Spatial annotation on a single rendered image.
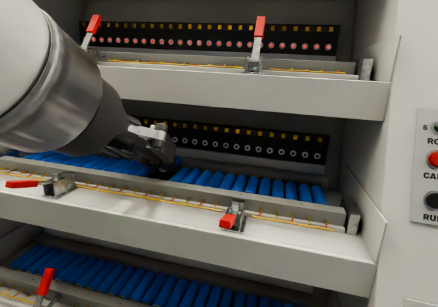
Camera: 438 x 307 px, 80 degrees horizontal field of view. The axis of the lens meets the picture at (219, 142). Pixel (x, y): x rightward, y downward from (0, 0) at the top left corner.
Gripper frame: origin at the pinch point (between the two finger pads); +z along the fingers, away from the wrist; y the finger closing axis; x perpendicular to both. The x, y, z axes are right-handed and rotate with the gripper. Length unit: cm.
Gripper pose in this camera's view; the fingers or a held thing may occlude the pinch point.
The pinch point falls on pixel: (157, 158)
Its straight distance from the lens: 41.2
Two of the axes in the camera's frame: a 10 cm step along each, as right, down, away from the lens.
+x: -1.6, 9.5, -2.5
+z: 1.7, 2.8, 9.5
